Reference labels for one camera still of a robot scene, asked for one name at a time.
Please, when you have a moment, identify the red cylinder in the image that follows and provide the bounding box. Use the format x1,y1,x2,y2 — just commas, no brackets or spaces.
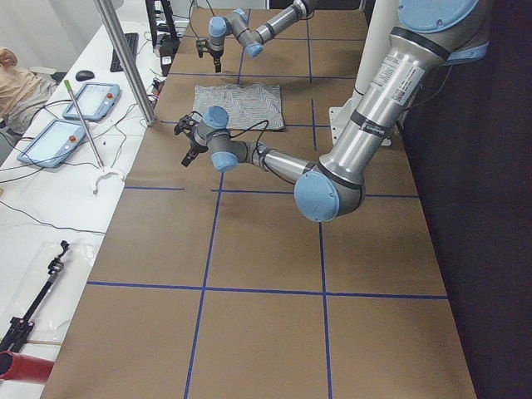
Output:
1,351,54,384

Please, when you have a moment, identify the black computer mouse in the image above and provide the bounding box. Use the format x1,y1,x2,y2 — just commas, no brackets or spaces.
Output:
75,70,95,81

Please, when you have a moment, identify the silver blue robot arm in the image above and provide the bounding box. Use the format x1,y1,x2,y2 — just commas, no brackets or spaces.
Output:
195,0,318,73
174,1,492,222

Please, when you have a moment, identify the black box with label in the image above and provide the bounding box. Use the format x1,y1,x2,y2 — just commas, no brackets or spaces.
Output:
154,34,180,76

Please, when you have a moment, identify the blue teach pendant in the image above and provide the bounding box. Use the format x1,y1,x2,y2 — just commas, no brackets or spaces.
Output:
76,82,121,122
17,119,86,168

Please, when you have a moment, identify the brown paper table cover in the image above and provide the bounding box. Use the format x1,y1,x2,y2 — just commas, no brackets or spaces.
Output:
43,9,475,398

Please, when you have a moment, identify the aluminium frame post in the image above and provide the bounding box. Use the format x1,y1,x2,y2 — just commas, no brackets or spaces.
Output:
94,0,155,126

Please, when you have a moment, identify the near blue teach pendant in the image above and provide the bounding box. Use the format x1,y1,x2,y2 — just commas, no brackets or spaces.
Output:
17,119,86,168

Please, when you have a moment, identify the far blue teach pendant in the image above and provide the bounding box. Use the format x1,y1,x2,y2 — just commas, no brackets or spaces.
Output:
76,82,121,122

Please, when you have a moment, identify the silver reacher grabber tool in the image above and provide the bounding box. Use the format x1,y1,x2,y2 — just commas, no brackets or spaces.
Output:
64,80,126,195

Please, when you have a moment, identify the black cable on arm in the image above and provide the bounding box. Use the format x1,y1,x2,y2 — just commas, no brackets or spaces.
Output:
226,119,271,167

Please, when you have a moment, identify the black keyboard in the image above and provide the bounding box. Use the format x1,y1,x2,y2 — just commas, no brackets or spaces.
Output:
109,32,140,72

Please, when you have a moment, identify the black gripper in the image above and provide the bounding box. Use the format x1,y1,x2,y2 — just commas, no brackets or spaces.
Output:
195,39,224,73
174,116,208,167

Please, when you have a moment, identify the black long clamp tool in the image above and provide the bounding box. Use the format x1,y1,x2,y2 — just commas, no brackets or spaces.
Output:
1,240,70,352

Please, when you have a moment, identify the blue white striped polo shirt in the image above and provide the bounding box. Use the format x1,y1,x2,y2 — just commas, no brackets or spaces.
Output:
192,82,284,131

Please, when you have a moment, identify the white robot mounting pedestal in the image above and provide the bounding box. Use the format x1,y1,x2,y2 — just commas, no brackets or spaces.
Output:
329,0,399,144

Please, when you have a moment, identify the person in beige top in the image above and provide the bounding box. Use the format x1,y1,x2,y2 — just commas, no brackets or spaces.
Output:
0,47,57,136

